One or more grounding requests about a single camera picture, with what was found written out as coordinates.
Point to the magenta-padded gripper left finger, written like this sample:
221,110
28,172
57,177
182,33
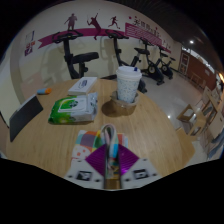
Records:
96,161

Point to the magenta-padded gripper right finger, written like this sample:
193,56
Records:
128,161

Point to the colourful checked towel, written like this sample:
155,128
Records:
89,140

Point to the green wet wipes pack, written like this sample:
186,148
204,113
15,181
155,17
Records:
71,108

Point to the white lidded paper cup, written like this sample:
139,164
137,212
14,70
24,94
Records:
128,85

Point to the white flat box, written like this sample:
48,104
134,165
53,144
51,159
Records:
82,85

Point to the group of wooden chairs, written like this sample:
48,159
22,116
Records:
200,120

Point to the blue and orange tube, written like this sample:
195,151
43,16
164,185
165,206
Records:
44,91

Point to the wooden chair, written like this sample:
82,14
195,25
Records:
32,87

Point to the row of black exercise bikes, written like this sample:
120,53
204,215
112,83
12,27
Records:
68,56

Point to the ceiling lights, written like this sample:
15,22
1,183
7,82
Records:
191,42

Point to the purple and orange wall poster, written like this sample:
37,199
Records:
28,49

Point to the white and blue wall poster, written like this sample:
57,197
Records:
30,37

